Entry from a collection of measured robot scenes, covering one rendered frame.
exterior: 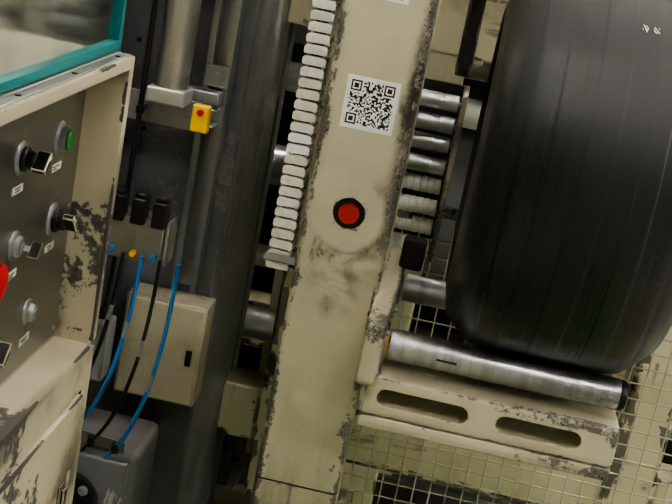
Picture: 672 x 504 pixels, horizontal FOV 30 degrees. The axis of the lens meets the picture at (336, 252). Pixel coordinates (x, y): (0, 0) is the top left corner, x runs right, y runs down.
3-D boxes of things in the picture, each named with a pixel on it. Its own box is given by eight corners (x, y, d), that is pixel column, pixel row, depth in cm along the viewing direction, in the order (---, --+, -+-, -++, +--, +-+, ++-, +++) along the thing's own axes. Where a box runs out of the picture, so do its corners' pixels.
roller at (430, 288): (393, 302, 204) (399, 276, 202) (396, 293, 208) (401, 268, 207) (606, 348, 201) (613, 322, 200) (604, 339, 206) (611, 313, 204)
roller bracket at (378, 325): (353, 384, 174) (367, 319, 172) (380, 299, 212) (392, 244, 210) (377, 390, 174) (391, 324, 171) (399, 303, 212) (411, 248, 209)
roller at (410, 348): (377, 362, 177) (383, 332, 176) (380, 351, 181) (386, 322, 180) (622, 416, 174) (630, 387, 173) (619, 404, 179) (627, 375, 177)
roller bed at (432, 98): (322, 239, 222) (354, 74, 214) (333, 219, 236) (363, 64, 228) (432, 263, 221) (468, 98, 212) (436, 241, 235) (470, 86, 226)
